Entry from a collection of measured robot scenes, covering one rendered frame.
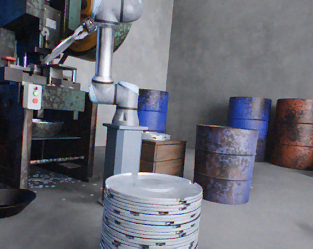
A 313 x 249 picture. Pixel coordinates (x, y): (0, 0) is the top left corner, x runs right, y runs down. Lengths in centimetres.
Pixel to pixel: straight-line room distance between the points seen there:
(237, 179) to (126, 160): 73
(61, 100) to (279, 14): 371
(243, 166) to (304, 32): 315
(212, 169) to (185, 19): 401
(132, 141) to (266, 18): 374
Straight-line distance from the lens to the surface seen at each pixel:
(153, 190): 77
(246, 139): 176
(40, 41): 200
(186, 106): 500
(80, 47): 231
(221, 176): 175
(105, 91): 144
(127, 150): 143
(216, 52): 492
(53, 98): 183
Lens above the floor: 52
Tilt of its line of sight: 3 degrees down
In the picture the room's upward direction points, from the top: 5 degrees clockwise
